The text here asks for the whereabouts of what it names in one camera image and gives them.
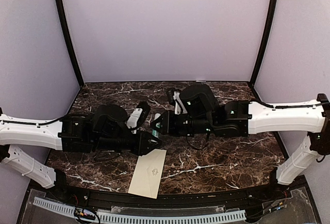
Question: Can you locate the green white glue stick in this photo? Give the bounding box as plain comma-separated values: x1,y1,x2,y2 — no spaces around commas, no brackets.
152,113,161,138

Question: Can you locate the cream paper envelope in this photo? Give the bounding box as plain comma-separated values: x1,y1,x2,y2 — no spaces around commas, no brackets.
128,149,167,199

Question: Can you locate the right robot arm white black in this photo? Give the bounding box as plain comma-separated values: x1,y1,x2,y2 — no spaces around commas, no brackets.
150,84,329,200

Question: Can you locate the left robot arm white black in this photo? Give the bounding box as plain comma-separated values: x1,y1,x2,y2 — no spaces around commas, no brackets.
1,102,162,201

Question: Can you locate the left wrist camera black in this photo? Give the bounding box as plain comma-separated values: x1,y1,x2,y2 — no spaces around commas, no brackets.
126,101,151,134

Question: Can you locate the small circuit board with wires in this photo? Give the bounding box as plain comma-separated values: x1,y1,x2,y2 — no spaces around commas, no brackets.
74,208,96,220

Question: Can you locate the white slotted cable duct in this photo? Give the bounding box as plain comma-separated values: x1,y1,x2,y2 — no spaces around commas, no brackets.
33,197,246,224

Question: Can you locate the black front table rail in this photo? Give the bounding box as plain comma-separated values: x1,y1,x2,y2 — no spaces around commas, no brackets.
38,179,293,209

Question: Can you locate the right black frame post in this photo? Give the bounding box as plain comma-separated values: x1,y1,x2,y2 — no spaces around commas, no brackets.
249,0,277,88

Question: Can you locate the black frame post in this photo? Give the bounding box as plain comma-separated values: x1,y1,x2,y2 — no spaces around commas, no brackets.
249,0,277,88
55,0,85,88

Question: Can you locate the left black frame post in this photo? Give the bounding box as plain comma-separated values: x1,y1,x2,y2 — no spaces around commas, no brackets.
55,0,85,88

